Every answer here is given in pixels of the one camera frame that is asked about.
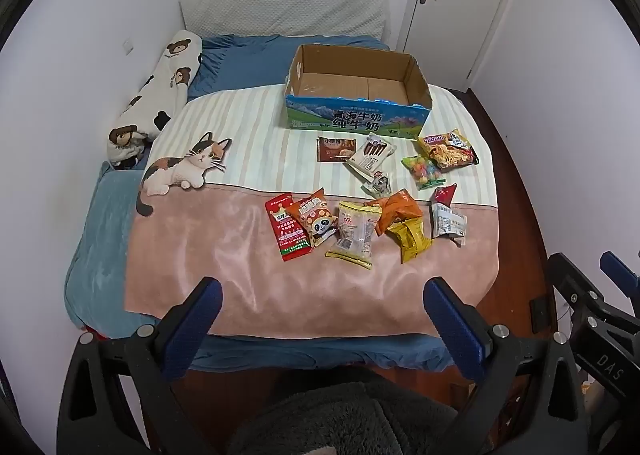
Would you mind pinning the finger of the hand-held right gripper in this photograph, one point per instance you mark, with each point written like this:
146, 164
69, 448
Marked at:
620, 270
575, 285

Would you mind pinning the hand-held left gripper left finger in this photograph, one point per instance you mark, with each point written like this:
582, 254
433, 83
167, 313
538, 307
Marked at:
200, 315

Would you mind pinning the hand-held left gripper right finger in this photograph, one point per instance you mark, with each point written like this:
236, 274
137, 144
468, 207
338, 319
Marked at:
455, 320

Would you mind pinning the yellow snack packet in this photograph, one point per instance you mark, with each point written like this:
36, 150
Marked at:
411, 241

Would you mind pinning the red and white packet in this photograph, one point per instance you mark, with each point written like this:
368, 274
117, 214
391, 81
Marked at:
447, 220

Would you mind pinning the red crown print packet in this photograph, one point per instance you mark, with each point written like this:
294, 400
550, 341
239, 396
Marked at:
287, 235

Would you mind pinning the plain orange snack packet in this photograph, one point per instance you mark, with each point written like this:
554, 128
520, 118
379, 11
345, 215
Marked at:
397, 209

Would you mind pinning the clear yellow-edged bun packet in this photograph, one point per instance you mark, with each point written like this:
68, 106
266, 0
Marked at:
354, 235

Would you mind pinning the orange panda print packet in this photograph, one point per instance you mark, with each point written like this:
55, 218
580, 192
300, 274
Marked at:
316, 220

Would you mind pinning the clear bag of colourful candies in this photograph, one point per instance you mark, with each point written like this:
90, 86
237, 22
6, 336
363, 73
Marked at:
424, 172

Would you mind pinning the small silver snack packet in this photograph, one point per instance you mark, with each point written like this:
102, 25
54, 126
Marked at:
378, 186

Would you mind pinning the yellow noodle packet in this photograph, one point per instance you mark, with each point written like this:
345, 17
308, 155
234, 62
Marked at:
447, 151

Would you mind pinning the white chocolate stick packet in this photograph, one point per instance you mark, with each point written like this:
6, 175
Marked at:
372, 155

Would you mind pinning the small brown snack packet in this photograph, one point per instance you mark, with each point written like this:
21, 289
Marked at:
336, 150

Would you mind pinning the cardboard box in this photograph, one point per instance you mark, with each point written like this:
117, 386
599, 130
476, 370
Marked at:
350, 85

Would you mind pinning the small black box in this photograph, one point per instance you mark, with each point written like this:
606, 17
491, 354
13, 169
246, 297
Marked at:
540, 312

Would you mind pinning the cat print striped blanket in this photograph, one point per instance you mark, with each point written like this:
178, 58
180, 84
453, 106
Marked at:
225, 255

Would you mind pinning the light blue fleece blanket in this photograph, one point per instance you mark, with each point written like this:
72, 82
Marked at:
100, 235

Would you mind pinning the grey fleece clothing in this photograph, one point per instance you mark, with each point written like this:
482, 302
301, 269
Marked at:
350, 415

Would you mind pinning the bear print long pillow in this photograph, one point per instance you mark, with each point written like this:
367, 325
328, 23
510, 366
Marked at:
160, 90

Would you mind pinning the blue bedsheet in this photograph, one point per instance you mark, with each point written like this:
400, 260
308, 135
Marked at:
240, 60

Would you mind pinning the white door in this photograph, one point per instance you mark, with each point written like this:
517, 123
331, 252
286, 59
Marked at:
465, 0

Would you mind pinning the white padded headboard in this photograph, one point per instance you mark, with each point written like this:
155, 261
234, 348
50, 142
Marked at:
285, 10

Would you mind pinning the white wall socket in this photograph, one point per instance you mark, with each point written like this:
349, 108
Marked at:
128, 47

